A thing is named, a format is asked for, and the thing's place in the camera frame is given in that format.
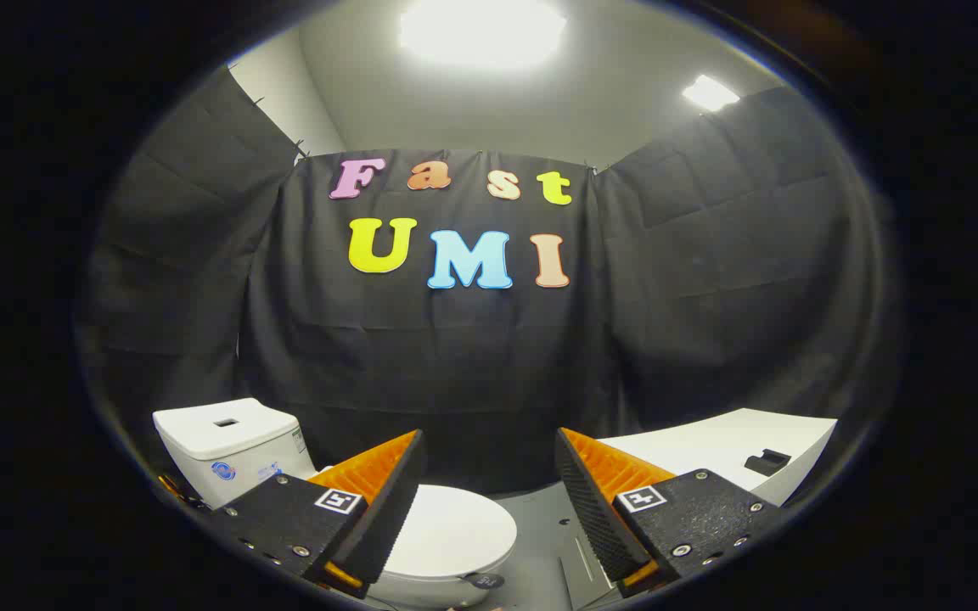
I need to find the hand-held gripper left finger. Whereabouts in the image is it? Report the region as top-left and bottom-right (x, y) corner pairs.
(209, 429), (428, 599)

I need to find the small black block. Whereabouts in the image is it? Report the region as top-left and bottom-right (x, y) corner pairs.
(745, 449), (792, 477)

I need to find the grey cabinet with white top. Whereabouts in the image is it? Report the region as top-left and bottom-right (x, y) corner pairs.
(557, 408), (838, 608)

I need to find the small orange object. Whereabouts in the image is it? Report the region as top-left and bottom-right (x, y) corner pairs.
(158, 474), (210, 512)

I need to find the large ceiling light panel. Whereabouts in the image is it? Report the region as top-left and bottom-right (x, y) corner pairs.
(399, 0), (569, 70)

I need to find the small ceiling light panel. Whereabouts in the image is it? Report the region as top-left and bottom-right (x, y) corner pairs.
(682, 75), (741, 113)

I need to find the white toilet bowl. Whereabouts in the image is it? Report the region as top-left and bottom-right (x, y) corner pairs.
(366, 543), (517, 608)

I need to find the black backdrop cloth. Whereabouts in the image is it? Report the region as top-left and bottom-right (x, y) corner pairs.
(77, 68), (897, 497)

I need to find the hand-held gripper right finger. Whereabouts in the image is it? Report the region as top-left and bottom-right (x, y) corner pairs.
(554, 427), (783, 599)

